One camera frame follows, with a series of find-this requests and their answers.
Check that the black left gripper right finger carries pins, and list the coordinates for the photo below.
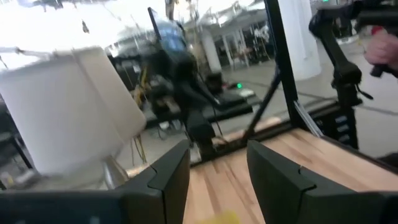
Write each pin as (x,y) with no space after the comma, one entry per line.
(280,193)

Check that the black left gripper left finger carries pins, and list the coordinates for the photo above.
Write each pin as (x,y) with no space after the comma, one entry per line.
(164,186)

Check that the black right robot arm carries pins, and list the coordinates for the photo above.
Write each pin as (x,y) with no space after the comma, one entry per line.
(199,130)

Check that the yellow plastic bin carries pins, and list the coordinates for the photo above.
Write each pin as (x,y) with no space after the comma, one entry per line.
(220,218)

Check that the black desk panel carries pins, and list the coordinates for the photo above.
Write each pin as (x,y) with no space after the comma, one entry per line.
(236,107)

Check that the white shade table lamp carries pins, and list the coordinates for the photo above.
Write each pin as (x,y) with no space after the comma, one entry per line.
(62,109)

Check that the person's hand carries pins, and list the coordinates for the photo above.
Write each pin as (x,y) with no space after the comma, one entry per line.
(384,49)

